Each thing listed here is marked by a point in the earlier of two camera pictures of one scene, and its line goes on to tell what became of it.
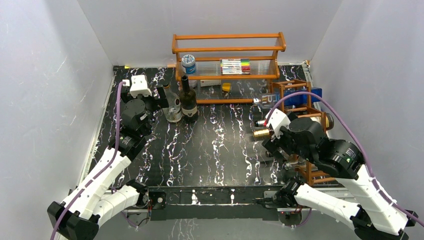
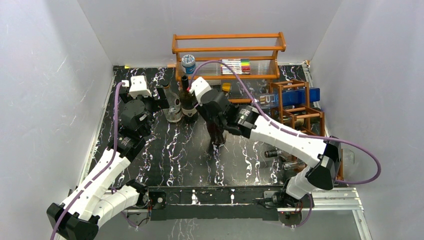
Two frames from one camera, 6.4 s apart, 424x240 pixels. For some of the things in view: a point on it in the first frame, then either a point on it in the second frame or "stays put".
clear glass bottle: x=174 y=113 stays put
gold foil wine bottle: x=323 y=122 -> x=216 y=129
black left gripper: x=158 y=103 stays put
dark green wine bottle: x=188 y=101 stays put
